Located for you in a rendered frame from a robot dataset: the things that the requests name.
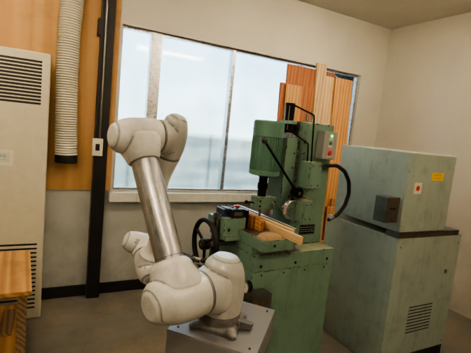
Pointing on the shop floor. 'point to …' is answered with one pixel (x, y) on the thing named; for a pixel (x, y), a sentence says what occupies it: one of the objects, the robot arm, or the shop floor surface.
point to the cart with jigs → (10, 289)
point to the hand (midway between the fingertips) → (198, 260)
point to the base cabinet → (296, 305)
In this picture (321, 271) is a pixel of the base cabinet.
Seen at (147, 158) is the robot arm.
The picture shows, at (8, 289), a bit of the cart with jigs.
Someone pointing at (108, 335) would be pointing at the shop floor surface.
